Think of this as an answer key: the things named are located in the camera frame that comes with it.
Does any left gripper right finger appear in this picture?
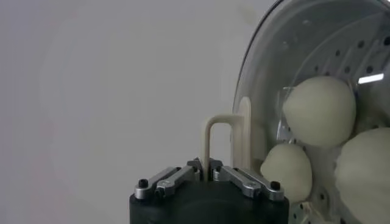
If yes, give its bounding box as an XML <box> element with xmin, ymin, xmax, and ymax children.
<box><xmin>209</xmin><ymin>158</ymin><xmax>286</xmax><ymax>202</ymax></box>

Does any round glass pot lid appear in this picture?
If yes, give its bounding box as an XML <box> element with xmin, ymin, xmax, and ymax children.
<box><xmin>200</xmin><ymin>0</ymin><xmax>390</xmax><ymax>224</ymax></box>

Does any white steamed baozi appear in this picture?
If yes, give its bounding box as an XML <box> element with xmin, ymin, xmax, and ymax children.
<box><xmin>282</xmin><ymin>75</ymin><xmax>358</xmax><ymax>149</ymax></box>
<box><xmin>333</xmin><ymin>127</ymin><xmax>390</xmax><ymax>224</ymax></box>
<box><xmin>260</xmin><ymin>142</ymin><xmax>313</xmax><ymax>204</ymax></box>

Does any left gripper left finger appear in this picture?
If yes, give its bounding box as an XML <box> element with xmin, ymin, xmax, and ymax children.
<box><xmin>133</xmin><ymin>158</ymin><xmax>203</xmax><ymax>200</ymax></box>

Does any stainless steel steamer basket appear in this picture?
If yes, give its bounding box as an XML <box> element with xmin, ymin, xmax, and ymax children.
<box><xmin>275</xmin><ymin>12</ymin><xmax>390</xmax><ymax>224</ymax></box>

